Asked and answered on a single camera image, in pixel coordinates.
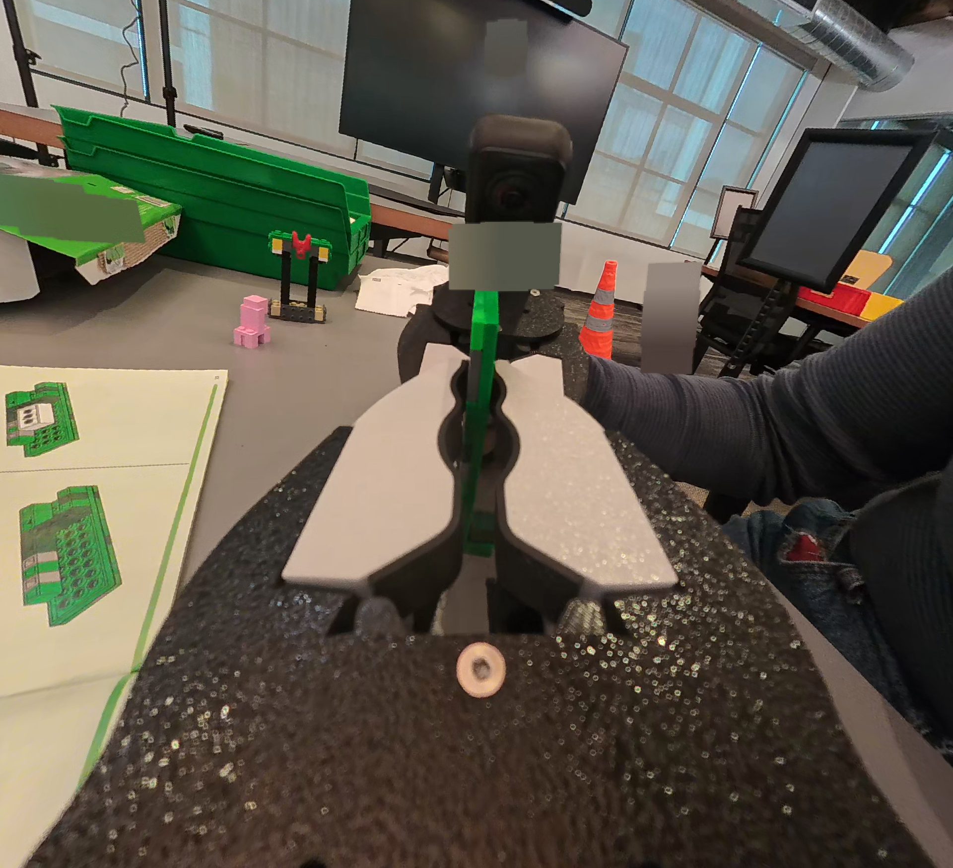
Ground black monitor on stand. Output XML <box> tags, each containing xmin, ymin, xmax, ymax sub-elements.
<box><xmin>733</xmin><ymin>128</ymin><xmax>953</xmax><ymax>377</ymax></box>

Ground person's right forearm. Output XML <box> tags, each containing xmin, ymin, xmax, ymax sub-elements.
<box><xmin>581</xmin><ymin>272</ymin><xmax>953</xmax><ymax>511</ymax></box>

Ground pink brick pig figure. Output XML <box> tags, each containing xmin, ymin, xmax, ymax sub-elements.
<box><xmin>232</xmin><ymin>296</ymin><xmax>271</xmax><ymax>350</ymax></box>

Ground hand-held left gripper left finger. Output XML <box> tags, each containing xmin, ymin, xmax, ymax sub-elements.
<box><xmin>283</xmin><ymin>360</ymin><xmax>472</xmax><ymax>632</ymax></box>

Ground black mesh chair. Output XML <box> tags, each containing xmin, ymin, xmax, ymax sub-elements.
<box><xmin>694</xmin><ymin>207</ymin><xmax>794</xmax><ymax>379</ymax></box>

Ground green cardboard toy box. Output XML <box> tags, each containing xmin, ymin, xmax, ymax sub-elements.
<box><xmin>0</xmin><ymin>160</ymin><xmax>183</xmax><ymax>303</ymax></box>

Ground grey desk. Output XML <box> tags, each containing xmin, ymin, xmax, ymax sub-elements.
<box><xmin>0</xmin><ymin>250</ymin><xmax>953</xmax><ymax>868</ymax></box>

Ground white plastic bag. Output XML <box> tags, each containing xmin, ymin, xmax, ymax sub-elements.
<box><xmin>355</xmin><ymin>265</ymin><xmax>449</xmax><ymax>319</ymax></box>

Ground yellow plastic bin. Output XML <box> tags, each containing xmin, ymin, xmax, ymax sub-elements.
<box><xmin>845</xmin><ymin>250</ymin><xmax>905</xmax><ymax>321</ymax></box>

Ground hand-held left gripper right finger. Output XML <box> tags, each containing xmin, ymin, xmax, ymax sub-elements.
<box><xmin>490</xmin><ymin>362</ymin><xmax>680</xmax><ymax>632</ymax></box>

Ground silver ceiling air duct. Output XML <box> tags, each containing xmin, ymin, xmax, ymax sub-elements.
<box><xmin>592</xmin><ymin>0</ymin><xmax>915</xmax><ymax>93</ymax></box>

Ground building instruction booklet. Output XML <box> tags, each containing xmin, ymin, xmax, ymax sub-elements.
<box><xmin>0</xmin><ymin>365</ymin><xmax>229</xmax><ymax>868</ymax></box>

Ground small framed sign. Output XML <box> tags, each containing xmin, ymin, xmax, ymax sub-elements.
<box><xmin>711</xmin><ymin>186</ymin><xmax>759</xmax><ymax>241</ymax></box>

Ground orange traffic cone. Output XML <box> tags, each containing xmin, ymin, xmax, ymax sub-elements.
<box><xmin>579</xmin><ymin>261</ymin><xmax>620</xmax><ymax>361</ymax></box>

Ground person's leg blue jeans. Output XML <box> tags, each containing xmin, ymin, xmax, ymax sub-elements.
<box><xmin>721</xmin><ymin>498</ymin><xmax>953</xmax><ymax>765</ymax></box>

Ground green studded brick plate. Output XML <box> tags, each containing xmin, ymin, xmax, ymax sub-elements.
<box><xmin>462</xmin><ymin>290</ymin><xmax>498</xmax><ymax>556</ymax></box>

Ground black tripod stand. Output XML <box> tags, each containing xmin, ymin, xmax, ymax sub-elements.
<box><xmin>0</xmin><ymin>0</ymin><xmax>64</xmax><ymax>165</ymax></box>
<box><xmin>151</xmin><ymin>0</ymin><xmax>178</xmax><ymax>128</ymax></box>

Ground red plastic bin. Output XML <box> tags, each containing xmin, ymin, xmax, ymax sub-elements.
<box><xmin>797</xmin><ymin>280</ymin><xmax>872</xmax><ymax>324</ymax></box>

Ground green plastic bin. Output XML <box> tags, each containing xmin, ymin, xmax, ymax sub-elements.
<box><xmin>52</xmin><ymin>104</ymin><xmax>372</xmax><ymax>291</ymax></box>

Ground black brick stand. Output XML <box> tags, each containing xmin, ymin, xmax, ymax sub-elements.
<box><xmin>268</xmin><ymin>231</ymin><xmax>332</xmax><ymax>324</ymax></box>

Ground person's torso dark sweater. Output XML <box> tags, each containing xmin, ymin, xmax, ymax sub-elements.
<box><xmin>845</xmin><ymin>469</ymin><xmax>953</xmax><ymax>735</ymax></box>

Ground large black screen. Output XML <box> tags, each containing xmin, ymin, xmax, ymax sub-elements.
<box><xmin>339</xmin><ymin>0</ymin><xmax>630</xmax><ymax>208</ymax></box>

